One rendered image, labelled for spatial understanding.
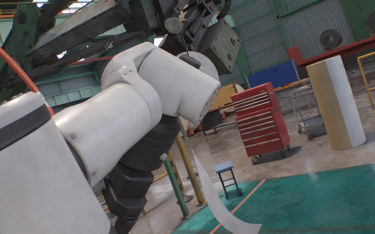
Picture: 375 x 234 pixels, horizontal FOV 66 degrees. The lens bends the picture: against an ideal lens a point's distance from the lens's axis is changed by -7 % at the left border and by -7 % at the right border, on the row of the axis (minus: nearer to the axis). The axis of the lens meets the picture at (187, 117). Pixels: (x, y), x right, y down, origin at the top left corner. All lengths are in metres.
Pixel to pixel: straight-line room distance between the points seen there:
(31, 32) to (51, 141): 1.19
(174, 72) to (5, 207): 0.27
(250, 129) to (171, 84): 4.90
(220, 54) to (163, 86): 0.66
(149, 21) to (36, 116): 0.79
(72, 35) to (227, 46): 0.54
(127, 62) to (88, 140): 0.14
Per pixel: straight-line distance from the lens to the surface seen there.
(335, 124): 4.74
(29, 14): 1.39
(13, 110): 0.19
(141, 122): 0.31
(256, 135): 5.26
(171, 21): 0.66
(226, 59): 1.06
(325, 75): 4.63
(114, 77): 0.35
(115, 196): 0.46
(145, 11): 0.96
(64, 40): 1.20
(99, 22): 1.06
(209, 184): 0.85
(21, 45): 1.41
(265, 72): 9.36
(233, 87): 9.95
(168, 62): 0.40
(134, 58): 0.38
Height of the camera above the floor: 1.40
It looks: 3 degrees down
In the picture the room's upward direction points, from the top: 20 degrees counter-clockwise
